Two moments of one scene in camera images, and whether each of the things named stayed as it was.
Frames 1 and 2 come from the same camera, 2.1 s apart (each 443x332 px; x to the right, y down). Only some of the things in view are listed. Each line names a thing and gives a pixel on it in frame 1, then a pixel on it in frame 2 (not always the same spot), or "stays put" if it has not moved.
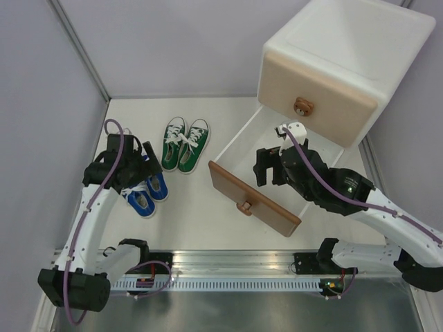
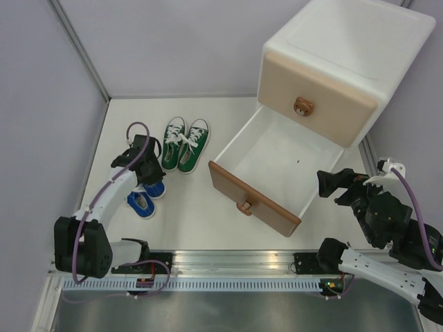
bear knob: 245,207 stays put
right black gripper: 266,158 to 345,178
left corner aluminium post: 59,11 stays put
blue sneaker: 139,198 stays put
